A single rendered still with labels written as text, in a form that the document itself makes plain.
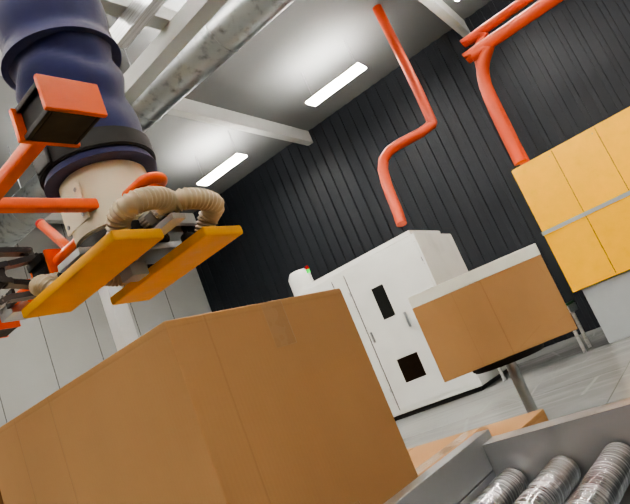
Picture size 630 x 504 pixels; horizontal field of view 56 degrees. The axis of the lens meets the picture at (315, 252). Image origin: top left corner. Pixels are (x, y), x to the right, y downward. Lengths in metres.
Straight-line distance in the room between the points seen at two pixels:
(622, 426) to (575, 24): 11.05
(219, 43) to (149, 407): 6.59
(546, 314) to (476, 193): 9.13
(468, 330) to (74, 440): 1.96
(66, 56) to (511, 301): 2.03
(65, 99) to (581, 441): 0.90
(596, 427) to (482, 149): 10.91
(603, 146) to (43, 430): 7.52
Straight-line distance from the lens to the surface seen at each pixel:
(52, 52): 1.30
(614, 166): 8.05
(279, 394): 0.88
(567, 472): 1.03
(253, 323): 0.89
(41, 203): 1.10
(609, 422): 1.05
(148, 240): 1.02
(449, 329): 2.69
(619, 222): 8.00
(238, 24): 7.14
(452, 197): 11.91
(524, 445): 1.10
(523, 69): 11.89
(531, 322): 2.71
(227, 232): 1.13
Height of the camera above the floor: 0.78
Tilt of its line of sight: 13 degrees up
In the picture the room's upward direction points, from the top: 22 degrees counter-clockwise
